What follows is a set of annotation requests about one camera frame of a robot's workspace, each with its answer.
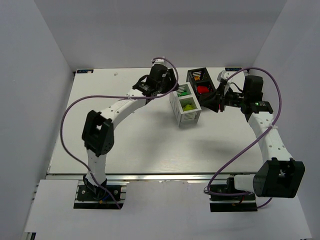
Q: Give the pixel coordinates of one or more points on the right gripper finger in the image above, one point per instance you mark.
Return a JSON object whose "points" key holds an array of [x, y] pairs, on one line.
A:
{"points": [[213, 92], [212, 104]]}

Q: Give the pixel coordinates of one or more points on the left blue label sticker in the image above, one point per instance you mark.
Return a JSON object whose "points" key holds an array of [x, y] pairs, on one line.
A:
{"points": [[84, 71]]}

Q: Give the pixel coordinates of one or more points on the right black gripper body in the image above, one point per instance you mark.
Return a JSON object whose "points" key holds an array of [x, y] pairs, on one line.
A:
{"points": [[222, 97]]}

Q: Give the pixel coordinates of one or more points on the white slotted container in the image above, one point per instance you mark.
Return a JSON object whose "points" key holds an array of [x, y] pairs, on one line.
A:
{"points": [[177, 103]]}

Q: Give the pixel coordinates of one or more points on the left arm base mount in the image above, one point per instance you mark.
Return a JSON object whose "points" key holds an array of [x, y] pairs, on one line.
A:
{"points": [[86, 200]]}

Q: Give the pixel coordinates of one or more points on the blue label sticker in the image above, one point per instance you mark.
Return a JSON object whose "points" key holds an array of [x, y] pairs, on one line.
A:
{"points": [[84, 71], [232, 69]]}

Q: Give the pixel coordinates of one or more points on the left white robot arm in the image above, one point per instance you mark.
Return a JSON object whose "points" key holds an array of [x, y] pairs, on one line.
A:
{"points": [[99, 127]]}

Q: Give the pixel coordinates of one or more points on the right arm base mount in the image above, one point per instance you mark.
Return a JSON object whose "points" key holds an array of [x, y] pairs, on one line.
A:
{"points": [[231, 200]]}

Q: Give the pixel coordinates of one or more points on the black slotted container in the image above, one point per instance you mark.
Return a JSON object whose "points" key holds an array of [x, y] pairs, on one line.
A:
{"points": [[204, 79]]}

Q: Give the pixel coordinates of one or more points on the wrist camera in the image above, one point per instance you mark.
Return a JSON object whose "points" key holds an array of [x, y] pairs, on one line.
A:
{"points": [[223, 78], [158, 60]]}

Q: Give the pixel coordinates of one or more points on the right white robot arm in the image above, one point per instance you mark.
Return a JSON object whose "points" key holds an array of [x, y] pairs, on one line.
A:
{"points": [[280, 175]]}

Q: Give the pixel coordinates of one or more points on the lime green lego plate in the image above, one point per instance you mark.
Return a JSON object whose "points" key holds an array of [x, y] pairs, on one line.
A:
{"points": [[187, 107]]}

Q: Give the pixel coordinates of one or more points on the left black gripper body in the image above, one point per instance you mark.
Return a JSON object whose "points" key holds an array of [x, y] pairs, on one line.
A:
{"points": [[171, 78]]}

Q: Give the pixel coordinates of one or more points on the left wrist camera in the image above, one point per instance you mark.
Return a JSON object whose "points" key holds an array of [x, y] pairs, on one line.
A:
{"points": [[158, 60]]}

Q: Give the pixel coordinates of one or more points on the red lime rounded lego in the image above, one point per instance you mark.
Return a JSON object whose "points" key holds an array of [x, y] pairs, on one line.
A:
{"points": [[202, 89]]}

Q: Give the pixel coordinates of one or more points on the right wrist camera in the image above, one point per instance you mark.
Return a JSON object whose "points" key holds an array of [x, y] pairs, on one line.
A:
{"points": [[223, 78]]}

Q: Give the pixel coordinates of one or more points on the right blue label sticker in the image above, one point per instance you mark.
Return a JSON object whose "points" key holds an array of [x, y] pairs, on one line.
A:
{"points": [[232, 69]]}

